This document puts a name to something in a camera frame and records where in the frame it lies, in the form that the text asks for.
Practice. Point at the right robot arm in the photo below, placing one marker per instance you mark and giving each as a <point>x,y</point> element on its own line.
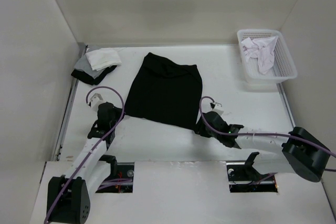
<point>297,152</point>

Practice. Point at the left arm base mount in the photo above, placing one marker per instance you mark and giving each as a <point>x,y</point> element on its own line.
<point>120,181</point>

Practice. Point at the white plastic basket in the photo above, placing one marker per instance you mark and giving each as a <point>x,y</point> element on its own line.
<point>283,68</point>

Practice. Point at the folded grey tank top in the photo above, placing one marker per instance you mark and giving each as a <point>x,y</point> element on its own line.
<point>83,65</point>

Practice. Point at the black tank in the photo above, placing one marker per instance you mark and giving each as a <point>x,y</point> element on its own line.
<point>165,92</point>
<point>87,79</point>

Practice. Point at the folded black tank top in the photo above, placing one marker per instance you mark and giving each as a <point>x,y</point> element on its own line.
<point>87,79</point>

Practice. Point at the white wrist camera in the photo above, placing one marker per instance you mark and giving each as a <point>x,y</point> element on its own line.
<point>95,101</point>
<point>217,107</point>

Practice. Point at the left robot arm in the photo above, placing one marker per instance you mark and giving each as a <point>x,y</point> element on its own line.
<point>68,196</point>

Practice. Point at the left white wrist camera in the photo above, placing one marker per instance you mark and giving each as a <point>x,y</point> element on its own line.
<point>95,101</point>

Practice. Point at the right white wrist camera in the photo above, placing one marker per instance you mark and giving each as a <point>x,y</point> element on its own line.
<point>217,107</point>

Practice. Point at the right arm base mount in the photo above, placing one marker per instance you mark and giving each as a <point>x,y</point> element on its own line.
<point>245,179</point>

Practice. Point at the white tank top in basket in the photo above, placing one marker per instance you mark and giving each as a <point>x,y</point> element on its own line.
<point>261,49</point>

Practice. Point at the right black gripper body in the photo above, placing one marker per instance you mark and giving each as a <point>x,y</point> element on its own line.
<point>203,131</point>

